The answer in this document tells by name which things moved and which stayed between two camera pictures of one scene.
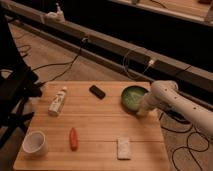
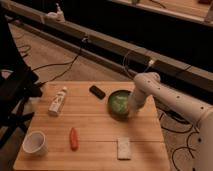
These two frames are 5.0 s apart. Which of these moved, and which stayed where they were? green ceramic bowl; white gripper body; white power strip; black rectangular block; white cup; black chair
Moved: white gripper body; green ceramic bowl
Stayed: black chair; white power strip; black rectangular block; white cup
